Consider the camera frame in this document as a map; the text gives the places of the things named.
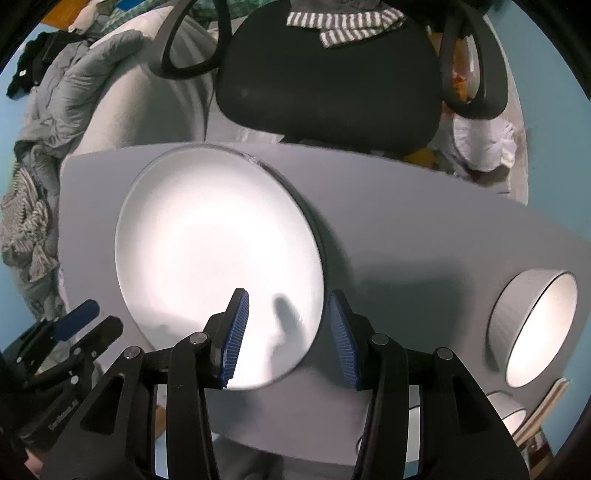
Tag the white bowl with wave pattern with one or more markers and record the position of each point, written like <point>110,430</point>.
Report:
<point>540,337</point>
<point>512,408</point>

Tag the beige clothes pile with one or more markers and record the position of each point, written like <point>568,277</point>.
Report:
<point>90,14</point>

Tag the green checked tablecloth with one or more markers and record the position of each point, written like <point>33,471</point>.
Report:
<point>152,9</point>

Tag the black clothes pile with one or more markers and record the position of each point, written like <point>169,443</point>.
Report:
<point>41,60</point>

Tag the orange packaging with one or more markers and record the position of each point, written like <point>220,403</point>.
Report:
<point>461,76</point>

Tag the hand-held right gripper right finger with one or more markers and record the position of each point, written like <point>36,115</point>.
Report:
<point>341,337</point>

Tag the grey white striped cloth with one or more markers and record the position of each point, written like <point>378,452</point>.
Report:
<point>351,25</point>

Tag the light grey sofa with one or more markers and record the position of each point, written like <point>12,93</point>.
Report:
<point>161,110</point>

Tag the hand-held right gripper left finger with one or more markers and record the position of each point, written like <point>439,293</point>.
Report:
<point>235,332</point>

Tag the dark grey sweater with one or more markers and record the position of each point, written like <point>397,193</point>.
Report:
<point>337,5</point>

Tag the wooden boards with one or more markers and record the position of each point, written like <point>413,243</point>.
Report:
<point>549,406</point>

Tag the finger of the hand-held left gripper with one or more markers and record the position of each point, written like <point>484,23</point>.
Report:
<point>76,318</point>
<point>101,334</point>

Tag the striped grey garment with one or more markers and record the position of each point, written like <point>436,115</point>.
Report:
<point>27,221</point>

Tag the white plate with black rim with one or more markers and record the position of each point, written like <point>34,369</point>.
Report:
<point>207,240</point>

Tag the grey puffer jacket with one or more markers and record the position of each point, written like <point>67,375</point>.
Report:
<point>74,92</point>

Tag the white crumpled cloth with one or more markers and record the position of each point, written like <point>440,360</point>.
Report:
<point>485,143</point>

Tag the black office chair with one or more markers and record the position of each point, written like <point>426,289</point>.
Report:
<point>323,78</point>

